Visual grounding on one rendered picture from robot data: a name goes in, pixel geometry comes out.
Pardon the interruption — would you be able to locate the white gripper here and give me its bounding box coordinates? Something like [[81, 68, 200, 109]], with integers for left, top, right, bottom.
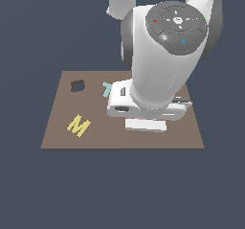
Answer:
[[106, 79, 193, 133]]

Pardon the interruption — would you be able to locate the teal letter T block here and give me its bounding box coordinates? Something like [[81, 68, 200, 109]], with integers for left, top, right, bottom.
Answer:
[[100, 81, 113, 99]]

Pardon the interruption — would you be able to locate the brown board with slot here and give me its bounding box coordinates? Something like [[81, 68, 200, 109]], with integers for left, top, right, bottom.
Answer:
[[39, 70, 206, 150]]

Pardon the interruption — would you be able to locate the yellow letter M block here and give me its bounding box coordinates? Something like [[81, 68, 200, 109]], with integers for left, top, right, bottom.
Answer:
[[66, 113, 92, 139]]

